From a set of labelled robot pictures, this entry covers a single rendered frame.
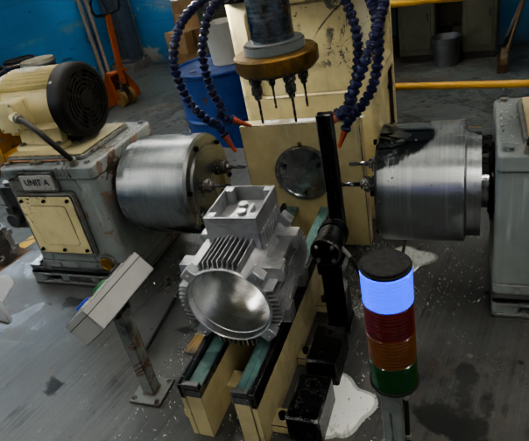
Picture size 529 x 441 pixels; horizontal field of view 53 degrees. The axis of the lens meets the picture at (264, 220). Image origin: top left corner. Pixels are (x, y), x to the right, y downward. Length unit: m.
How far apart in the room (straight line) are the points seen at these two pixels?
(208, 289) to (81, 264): 0.56
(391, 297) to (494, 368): 0.50
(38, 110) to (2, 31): 5.98
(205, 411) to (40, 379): 0.46
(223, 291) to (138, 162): 0.41
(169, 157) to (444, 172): 0.60
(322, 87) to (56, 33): 6.65
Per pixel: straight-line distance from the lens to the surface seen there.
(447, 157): 1.05
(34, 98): 1.41
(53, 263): 1.56
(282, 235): 0.96
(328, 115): 0.98
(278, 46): 1.10
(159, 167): 1.24
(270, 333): 0.93
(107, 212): 1.34
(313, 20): 1.33
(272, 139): 1.31
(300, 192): 1.34
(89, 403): 1.18
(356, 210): 1.34
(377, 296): 0.61
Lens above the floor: 1.58
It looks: 29 degrees down
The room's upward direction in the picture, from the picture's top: 12 degrees counter-clockwise
